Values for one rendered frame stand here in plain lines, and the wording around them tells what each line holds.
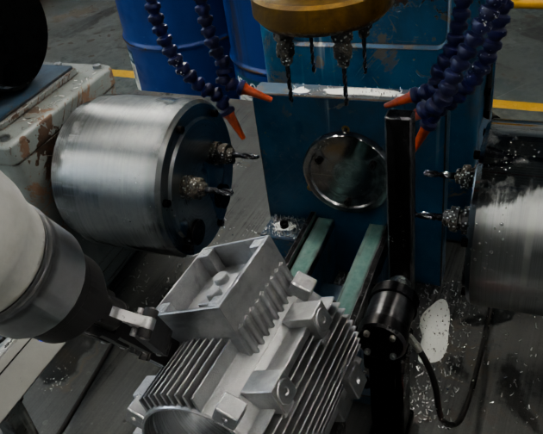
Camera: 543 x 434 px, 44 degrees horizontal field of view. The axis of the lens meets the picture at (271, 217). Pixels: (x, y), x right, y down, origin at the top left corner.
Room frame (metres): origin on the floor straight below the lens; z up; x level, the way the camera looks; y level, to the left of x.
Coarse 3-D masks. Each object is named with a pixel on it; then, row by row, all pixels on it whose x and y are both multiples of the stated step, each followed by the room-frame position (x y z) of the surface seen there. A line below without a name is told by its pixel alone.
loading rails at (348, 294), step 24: (312, 216) 0.91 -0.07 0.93; (312, 240) 0.86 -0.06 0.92; (384, 240) 0.82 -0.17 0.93; (288, 264) 0.80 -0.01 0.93; (312, 264) 0.80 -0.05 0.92; (336, 264) 0.90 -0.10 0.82; (360, 264) 0.78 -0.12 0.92; (384, 264) 0.80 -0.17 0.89; (336, 288) 0.81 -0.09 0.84; (360, 288) 0.73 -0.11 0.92; (360, 312) 0.68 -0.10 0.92; (336, 432) 0.53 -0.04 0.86
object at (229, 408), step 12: (300, 276) 0.56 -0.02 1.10; (300, 288) 0.55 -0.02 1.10; (312, 288) 0.55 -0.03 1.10; (360, 360) 0.53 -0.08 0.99; (228, 396) 0.41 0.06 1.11; (132, 408) 0.45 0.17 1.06; (216, 408) 0.40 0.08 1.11; (228, 408) 0.40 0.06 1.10; (240, 408) 0.40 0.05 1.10; (132, 420) 0.45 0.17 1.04; (216, 420) 0.40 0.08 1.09; (228, 420) 0.39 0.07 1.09
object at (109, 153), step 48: (144, 96) 0.97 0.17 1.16; (96, 144) 0.88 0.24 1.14; (144, 144) 0.85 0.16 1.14; (192, 144) 0.89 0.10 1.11; (96, 192) 0.84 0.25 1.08; (144, 192) 0.81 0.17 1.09; (192, 192) 0.83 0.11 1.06; (96, 240) 0.87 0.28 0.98; (144, 240) 0.81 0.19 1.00; (192, 240) 0.83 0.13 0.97
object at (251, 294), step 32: (224, 256) 0.61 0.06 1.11; (256, 256) 0.55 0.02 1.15; (192, 288) 0.58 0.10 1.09; (224, 288) 0.54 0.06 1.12; (256, 288) 0.53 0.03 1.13; (288, 288) 0.55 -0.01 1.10; (192, 320) 0.50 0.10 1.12; (224, 320) 0.48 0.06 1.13; (256, 320) 0.50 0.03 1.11; (256, 352) 0.47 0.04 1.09
